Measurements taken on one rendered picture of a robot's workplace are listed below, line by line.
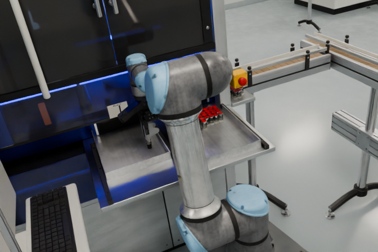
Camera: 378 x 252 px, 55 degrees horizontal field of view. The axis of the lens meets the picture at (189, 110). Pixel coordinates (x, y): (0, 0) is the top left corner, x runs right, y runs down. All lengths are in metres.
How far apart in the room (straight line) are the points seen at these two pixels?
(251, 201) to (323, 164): 1.83
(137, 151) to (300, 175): 1.48
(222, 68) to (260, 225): 0.46
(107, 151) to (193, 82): 0.80
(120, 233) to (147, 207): 0.19
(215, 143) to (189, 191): 0.57
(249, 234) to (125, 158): 0.64
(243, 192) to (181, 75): 0.41
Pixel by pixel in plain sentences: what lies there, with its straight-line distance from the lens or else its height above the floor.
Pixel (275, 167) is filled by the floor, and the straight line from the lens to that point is 2.78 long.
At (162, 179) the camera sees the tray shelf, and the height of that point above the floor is 0.88.
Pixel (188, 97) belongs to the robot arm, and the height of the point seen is 1.35.
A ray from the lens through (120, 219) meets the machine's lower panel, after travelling 1.93.
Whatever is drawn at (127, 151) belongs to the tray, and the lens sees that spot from 1.55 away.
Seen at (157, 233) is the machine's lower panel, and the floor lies 0.24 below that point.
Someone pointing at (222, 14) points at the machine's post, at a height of 1.32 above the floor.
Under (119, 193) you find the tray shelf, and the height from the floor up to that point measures 0.88.
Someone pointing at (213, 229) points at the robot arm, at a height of 1.00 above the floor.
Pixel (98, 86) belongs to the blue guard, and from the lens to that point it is 1.53.
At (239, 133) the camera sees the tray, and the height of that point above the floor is 0.88.
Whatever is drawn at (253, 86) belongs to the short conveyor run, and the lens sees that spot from 1.95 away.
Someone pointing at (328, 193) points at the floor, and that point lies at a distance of 2.62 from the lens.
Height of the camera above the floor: 1.75
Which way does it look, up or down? 29 degrees down
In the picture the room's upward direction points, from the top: 8 degrees counter-clockwise
